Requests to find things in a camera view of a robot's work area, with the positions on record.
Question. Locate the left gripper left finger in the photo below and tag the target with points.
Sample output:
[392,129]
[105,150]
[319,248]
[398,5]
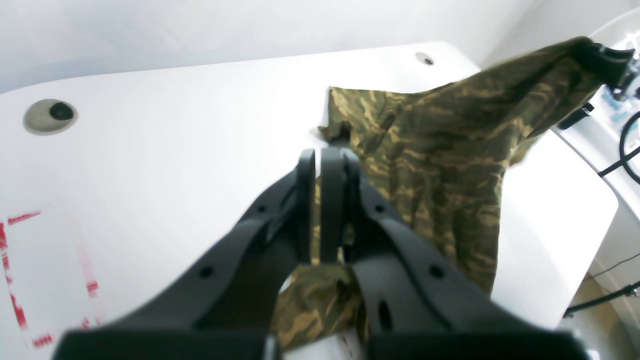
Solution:
[221,308]

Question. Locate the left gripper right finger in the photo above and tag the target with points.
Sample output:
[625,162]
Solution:
[418,305]

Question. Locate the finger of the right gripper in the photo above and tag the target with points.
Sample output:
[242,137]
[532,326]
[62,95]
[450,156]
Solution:
[616,68]

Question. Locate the camouflage t-shirt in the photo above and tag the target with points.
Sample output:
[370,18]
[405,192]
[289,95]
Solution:
[440,156]

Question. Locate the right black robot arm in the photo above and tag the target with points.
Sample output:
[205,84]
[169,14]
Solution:
[616,103]

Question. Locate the left table cable grommet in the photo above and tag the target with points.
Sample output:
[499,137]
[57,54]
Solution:
[425,59]

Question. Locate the table cable grommet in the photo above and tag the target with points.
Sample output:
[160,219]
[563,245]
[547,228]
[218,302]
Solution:
[49,117]
[425,59]

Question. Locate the right table cable grommet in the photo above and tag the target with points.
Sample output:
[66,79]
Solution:
[49,117]

